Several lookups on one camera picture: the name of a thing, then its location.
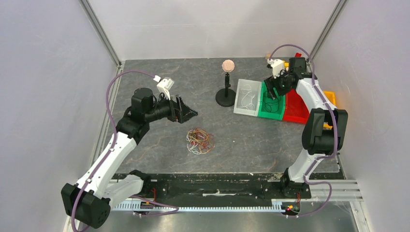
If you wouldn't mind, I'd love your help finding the coloured wire bundle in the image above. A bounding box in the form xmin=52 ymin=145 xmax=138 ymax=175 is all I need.
xmin=186 ymin=127 xmax=216 ymax=156

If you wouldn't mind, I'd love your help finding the orange plastic bin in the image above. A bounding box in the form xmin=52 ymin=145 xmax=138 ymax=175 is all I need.
xmin=323 ymin=91 xmax=336 ymax=130

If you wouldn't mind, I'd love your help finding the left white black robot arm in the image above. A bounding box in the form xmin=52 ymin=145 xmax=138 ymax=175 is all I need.
xmin=61 ymin=87 xmax=198 ymax=232

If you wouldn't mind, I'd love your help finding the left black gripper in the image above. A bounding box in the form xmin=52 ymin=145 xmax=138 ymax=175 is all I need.
xmin=145 ymin=91 xmax=197 ymax=124

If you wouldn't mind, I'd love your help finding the red plastic bin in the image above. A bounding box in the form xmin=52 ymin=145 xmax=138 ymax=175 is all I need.
xmin=282 ymin=89 xmax=309 ymax=124

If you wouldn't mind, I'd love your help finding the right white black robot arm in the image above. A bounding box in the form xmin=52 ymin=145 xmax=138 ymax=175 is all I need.
xmin=264 ymin=57 xmax=348 ymax=198

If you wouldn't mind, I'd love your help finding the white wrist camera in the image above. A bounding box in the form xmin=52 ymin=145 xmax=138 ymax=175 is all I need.
xmin=267 ymin=58 xmax=286 ymax=79
xmin=153 ymin=75 xmax=175 ymax=100

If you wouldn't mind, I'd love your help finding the purple cable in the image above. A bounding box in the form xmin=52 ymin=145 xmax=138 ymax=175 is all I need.
xmin=268 ymin=44 xmax=339 ymax=218
xmin=70 ymin=70 xmax=180 ymax=232

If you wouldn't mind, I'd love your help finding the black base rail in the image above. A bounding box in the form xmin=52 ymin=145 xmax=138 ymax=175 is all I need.
xmin=139 ymin=173 xmax=311 ymax=208

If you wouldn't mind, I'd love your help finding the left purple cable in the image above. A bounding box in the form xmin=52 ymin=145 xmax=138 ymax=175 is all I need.
xmin=70 ymin=70 xmax=180 ymax=232

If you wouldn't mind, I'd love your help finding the green plastic bin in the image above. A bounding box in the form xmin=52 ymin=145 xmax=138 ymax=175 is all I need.
xmin=258 ymin=83 xmax=285 ymax=120

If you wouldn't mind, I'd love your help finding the white plastic bin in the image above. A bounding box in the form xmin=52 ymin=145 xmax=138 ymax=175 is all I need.
xmin=234 ymin=79 xmax=262 ymax=116

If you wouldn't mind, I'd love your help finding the dark brown wire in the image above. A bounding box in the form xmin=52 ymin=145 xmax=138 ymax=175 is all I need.
xmin=263 ymin=91 xmax=286 ymax=114

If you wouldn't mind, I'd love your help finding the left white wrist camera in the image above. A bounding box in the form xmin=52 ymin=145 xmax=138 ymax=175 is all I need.
xmin=153 ymin=75 xmax=175 ymax=100

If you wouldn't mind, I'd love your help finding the black stand with pink ball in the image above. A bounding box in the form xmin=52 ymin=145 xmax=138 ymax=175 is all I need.
xmin=215 ymin=59 xmax=236 ymax=107

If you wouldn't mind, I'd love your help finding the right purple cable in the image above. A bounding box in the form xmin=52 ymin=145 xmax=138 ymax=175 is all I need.
xmin=268 ymin=44 xmax=339 ymax=218

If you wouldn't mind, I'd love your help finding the white wire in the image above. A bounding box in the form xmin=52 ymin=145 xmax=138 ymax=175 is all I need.
xmin=238 ymin=85 xmax=258 ymax=111

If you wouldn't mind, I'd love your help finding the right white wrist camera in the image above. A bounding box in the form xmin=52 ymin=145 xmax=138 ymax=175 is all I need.
xmin=267 ymin=58 xmax=286 ymax=79

